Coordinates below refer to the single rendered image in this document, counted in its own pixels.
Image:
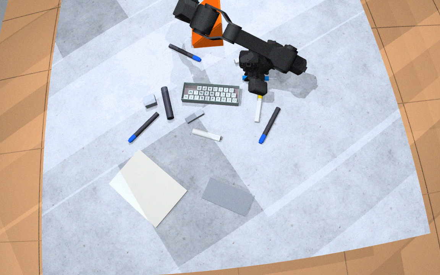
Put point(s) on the grey marker with blue cap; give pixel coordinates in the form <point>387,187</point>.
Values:
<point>143,127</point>
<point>269,125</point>
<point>196,58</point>

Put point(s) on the dark grey cylinder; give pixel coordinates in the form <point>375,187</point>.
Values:
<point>167,103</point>

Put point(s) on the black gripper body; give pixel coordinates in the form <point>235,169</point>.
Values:
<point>257,84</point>

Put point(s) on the white sheet of paper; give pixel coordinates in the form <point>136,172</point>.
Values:
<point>148,188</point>

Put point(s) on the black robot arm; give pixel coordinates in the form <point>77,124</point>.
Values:
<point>202,19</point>

